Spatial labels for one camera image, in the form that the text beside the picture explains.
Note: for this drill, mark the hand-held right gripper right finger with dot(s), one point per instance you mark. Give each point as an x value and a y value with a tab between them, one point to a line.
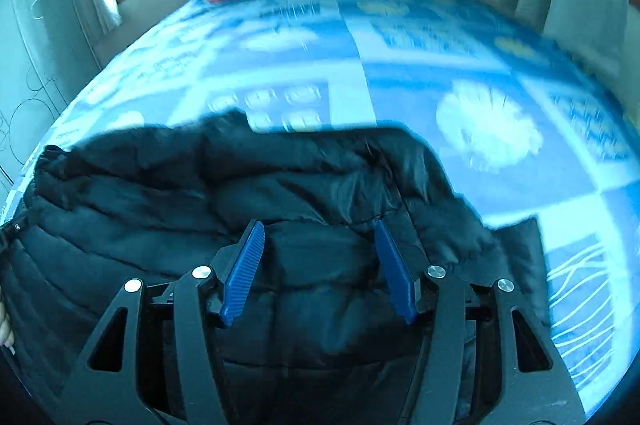
395	275

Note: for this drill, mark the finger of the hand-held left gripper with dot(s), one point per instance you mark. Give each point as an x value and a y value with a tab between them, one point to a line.
11	234

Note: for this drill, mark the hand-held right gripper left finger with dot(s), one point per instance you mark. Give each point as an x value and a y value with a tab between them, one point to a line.
245	270

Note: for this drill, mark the black quilted puffer jacket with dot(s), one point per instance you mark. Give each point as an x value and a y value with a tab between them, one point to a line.
150	195

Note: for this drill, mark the person's left hand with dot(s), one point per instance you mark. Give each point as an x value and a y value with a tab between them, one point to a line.
5	325

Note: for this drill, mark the white wardrobe with circle pattern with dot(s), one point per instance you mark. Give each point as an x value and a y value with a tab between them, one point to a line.
35	45

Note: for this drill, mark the blue patterned bedsheet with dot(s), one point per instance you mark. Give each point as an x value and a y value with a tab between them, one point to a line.
410	70

